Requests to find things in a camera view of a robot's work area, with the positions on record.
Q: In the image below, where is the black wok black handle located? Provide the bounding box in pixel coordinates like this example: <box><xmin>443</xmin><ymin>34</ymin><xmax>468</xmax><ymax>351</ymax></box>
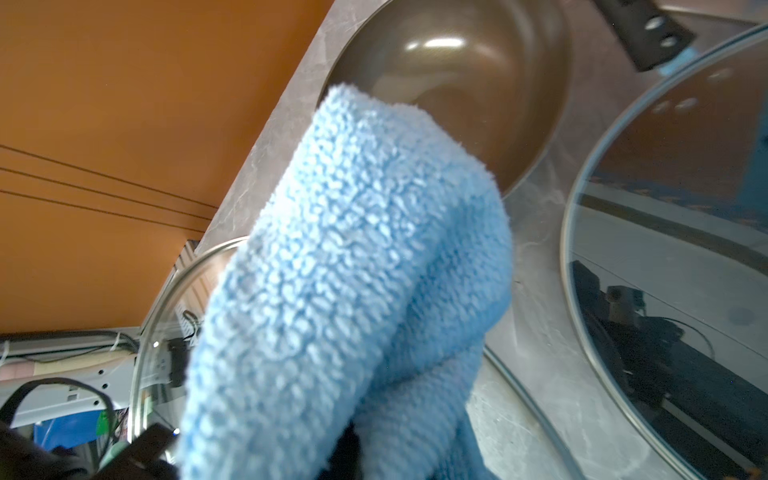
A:
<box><xmin>592</xmin><ymin>0</ymin><xmax>697</xmax><ymax>72</ymax></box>

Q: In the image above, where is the brown wok cream handle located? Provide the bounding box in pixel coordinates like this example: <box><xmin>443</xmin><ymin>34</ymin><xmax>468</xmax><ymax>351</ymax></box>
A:
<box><xmin>321</xmin><ymin>0</ymin><xmax>572</xmax><ymax>193</ymax></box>

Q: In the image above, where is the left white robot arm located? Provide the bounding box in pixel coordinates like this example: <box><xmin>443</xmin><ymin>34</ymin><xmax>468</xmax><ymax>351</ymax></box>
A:
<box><xmin>1</xmin><ymin>329</ymin><xmax>139</xmax><ymax>461</ymax></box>

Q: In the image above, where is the large glass pot lid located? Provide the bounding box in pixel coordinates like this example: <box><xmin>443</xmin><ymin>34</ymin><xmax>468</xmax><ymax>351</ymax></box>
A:
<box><xmin>127</xmin><ymin>236</ymin><xmax>586</xmax><ymax>479</ymax></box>

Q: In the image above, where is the light blue microfibre cloth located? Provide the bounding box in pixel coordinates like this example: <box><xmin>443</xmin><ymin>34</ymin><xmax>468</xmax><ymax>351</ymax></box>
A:
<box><xmin>179</xmin><ymin>85</ymin><xmax>513</xmax><ymax>479</ymax></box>

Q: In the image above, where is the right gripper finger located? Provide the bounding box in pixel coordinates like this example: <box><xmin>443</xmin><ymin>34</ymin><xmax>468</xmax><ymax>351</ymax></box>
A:
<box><xmin>92</xmin><ymin>424</ymin><xmax>179</xmax><ymax>480</ymax></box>

